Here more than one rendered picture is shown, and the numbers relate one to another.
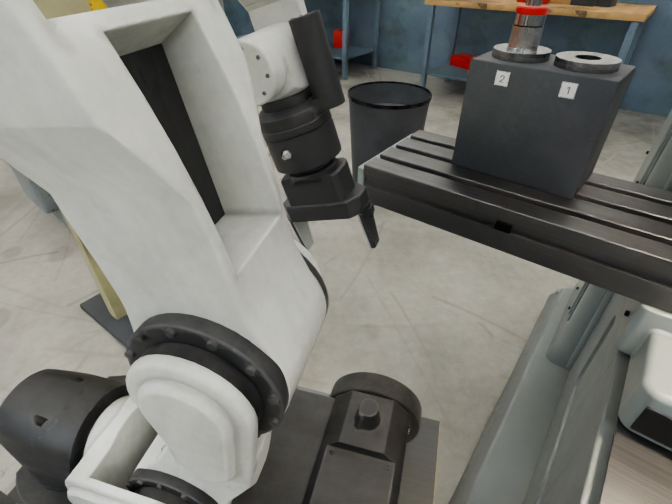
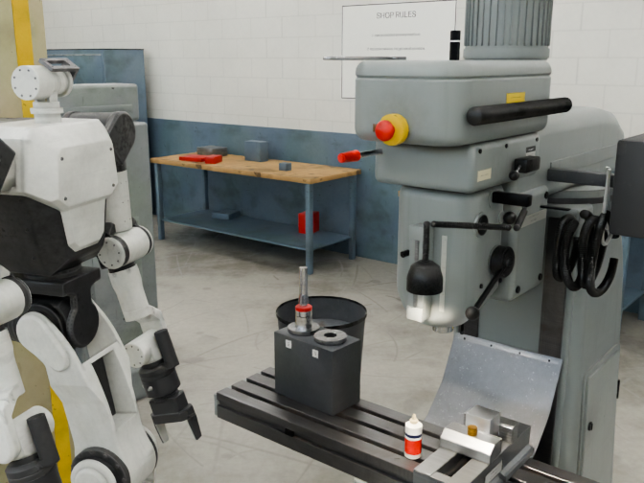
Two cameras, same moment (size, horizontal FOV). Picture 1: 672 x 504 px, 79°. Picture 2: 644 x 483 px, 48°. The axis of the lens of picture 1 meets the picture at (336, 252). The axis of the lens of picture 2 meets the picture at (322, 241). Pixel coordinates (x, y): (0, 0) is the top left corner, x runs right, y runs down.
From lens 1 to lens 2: 1.38 m
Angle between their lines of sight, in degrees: 23
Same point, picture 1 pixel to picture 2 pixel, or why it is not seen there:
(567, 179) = (327, 403)
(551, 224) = (308, 429)
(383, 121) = not seen: hidden behind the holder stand
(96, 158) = (83, 393)
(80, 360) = not seen: outside the picture
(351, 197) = (183, 410)
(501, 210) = (286, 422)
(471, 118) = (279, 364)
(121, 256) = (80, 424)
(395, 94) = (334, 310)
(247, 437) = not seen: outside the picture
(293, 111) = (153, 369)
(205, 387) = (101, 469)
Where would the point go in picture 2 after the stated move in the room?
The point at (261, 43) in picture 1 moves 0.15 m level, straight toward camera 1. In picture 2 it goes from (140, 344) to (132, 370)
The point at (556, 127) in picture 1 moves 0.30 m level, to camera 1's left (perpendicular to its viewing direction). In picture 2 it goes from (315, 373) to (204, 371)
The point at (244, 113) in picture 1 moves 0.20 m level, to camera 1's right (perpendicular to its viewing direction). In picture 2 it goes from (126, 378) to (215, 379)
